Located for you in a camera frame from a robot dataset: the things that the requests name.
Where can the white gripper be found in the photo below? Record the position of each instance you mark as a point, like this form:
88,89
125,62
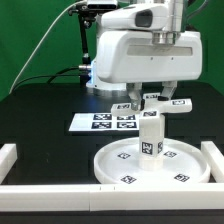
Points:
131,57

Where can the white table base part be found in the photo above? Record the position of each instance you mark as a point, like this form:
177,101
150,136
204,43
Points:
152,103

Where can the white round table top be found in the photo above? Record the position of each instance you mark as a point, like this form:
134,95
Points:
122,162

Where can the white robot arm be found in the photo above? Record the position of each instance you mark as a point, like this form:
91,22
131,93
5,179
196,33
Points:
171,32

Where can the white marker sheet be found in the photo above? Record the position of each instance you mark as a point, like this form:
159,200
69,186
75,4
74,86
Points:
103,122

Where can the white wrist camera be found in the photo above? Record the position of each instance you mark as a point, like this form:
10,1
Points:
137,17

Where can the white right fence wall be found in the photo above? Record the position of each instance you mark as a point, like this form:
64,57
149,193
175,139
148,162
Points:
215,160

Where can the white fence wall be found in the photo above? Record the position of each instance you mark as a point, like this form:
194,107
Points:
8,156
98,197
215,160

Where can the black camera stand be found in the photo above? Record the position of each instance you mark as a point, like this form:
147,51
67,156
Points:
87,11

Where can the white front fence wall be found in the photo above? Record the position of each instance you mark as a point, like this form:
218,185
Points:
98,197

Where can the white left fence wall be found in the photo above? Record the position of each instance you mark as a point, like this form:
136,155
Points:
8,156

